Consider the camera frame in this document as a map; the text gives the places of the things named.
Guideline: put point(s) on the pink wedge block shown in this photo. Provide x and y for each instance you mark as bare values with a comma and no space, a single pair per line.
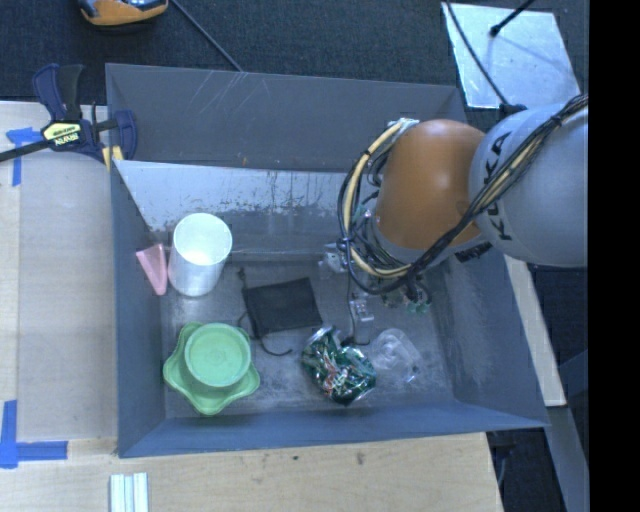
155,267

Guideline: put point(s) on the green star-shaped plate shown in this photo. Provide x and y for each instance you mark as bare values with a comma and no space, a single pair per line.
215,400

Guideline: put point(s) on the green round bowl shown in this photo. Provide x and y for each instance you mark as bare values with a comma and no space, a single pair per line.
217,355

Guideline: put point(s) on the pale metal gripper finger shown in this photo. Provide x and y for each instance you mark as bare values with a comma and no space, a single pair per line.
364,322

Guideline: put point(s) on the pale wood flat board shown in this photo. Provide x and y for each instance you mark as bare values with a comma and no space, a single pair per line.
65,300

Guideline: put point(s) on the white plastic cup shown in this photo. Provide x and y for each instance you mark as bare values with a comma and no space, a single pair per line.
197,260

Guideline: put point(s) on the green foil snack packet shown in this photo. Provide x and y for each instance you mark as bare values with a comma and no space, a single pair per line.
337,370

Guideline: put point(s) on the grey metal bin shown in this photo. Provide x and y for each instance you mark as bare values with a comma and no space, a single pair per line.
280,125

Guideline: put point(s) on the clear plastic cup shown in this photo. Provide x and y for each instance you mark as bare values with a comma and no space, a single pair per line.
397,352

